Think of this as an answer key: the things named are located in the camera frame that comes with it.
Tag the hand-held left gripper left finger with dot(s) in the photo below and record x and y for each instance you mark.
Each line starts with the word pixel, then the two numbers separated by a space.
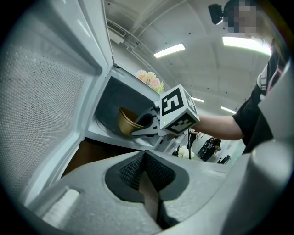
pixel 92 202

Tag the black office chair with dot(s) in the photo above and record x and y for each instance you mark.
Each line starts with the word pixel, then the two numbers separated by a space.
pixel 224 159

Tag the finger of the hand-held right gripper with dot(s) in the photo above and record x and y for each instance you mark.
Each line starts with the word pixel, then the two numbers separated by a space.
pixel 147 111
pixel 147 132

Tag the pink flower bouquet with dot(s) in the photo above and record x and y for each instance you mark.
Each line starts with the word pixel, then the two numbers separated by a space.
pixel 149 79

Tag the ceiling air conditioner vent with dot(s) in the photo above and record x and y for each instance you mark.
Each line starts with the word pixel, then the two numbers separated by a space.
pixel 116 31

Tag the person's black shirt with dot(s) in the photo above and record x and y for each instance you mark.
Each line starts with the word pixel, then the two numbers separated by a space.
pixel 255 124

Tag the golden round container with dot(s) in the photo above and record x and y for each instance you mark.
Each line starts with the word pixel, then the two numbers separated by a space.
pixel 126 125

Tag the white flower bouquet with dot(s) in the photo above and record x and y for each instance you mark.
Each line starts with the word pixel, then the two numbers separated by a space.
pixel 183 152

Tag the black head-mounted camera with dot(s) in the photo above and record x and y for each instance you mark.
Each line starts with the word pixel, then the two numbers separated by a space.
pixel 216 12

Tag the person's right forearm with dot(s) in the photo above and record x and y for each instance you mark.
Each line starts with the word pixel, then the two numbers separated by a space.
pixel 218 126

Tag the glass microwave turntable plate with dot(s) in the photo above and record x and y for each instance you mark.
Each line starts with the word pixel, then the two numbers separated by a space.
pixel 106 125

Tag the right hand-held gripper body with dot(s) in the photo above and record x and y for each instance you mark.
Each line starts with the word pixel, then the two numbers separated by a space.
pixel 174 107

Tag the long ceiling light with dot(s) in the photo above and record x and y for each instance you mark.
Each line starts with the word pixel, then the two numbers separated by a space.
pixel 228 110
pixel 245 45
pixel 169 50
pixel 197 99

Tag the white microwave door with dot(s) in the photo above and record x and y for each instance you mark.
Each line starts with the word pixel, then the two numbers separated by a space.
pixel 46 103

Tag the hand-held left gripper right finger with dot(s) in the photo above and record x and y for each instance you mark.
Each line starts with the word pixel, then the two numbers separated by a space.
pixel 202 195

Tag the white microwave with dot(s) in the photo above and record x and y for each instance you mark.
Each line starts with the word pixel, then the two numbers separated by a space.
pixel 124 91

